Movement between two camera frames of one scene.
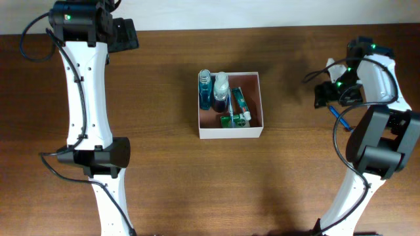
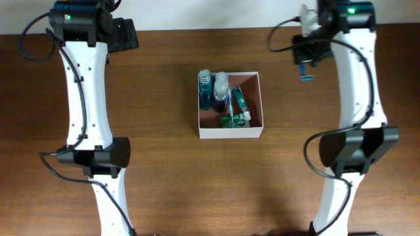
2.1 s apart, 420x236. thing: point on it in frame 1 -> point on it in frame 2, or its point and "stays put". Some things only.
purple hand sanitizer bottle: (220, 92) stays put
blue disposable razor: (336, 114) -> (302, 71)
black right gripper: (324, 92) -> (300, 56)
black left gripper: (127, 37) stays put
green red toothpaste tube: (242, 102) stays put
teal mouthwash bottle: (205, 90) stays put
